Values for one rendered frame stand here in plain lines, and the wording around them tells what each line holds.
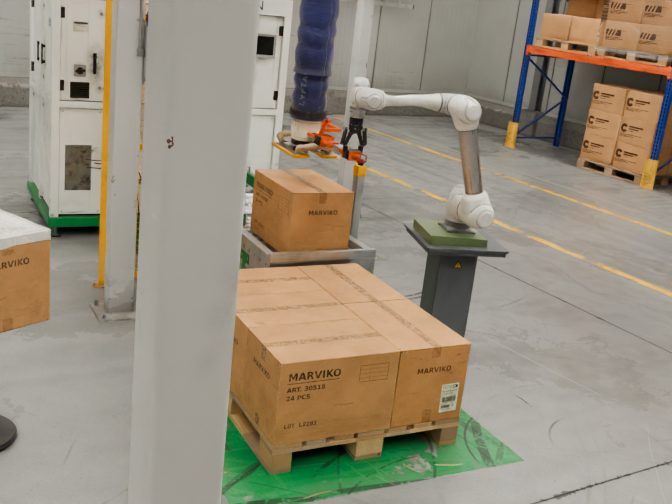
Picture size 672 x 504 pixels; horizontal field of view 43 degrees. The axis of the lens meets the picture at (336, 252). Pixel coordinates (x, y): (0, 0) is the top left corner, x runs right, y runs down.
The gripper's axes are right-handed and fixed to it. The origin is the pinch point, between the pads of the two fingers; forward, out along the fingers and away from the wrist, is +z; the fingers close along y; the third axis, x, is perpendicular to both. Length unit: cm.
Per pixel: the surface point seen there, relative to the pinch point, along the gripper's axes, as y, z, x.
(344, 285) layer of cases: 7, 69, 21
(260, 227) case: 22, 63, -68
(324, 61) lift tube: 0, -44, -47
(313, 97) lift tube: 3, -23, -49
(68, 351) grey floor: 142, 124, -42
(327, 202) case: -1.1, 34.8, -25.4
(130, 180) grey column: 100, 37, -89
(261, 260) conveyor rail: 35, 71, -31
